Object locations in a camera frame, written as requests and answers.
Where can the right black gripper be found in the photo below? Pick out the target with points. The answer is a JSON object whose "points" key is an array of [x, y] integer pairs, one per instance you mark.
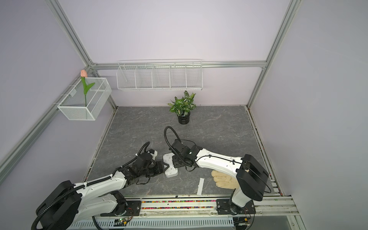
{"points": [[176, 164]]}

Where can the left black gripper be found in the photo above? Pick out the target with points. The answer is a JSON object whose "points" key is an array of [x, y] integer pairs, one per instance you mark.
{"points": [[159, 168]]}

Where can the white alarm device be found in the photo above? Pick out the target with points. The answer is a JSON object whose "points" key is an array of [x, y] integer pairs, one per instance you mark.
{"points": [[171, 172]]}

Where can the white battery cover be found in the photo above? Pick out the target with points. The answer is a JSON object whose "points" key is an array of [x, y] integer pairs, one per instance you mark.
{"points": [[200, 186]]}

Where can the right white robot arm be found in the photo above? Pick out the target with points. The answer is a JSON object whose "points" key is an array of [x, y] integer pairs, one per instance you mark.
{"points": [[251, 176]]}

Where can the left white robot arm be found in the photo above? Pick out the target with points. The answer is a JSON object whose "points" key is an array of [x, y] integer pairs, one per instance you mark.
{"points": [[69, 203]]}

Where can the beige work glove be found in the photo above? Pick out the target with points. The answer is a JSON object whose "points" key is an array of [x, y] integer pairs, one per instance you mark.
{"points": [[225, 181]]}

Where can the potted green plant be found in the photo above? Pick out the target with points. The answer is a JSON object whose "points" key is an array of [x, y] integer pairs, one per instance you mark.
{"points": [[183, 107]]}

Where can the artificial pink tulip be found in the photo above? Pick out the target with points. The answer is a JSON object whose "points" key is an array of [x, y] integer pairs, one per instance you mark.
{"points": [[86, 86]]}

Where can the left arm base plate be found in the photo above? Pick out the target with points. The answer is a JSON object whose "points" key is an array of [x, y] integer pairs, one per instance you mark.
{"points": [[129, 208]]}

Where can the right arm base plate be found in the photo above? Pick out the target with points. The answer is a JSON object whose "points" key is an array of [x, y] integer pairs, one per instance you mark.
{"points": [[226, 207]]}

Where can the white cable duct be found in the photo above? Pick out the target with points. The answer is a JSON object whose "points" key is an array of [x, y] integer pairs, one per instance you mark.
{"points": [[165, 223]]}

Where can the long white wire shelf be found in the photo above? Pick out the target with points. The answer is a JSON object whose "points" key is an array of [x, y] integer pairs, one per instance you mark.
{"points": [[160, 74]]}

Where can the white wire basket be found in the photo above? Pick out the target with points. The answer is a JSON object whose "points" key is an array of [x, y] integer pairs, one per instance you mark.
{"points": [[73, 107]]}

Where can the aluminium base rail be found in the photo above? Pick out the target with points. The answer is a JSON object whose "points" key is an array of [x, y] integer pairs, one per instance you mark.
{"points": [[206, 206]]}

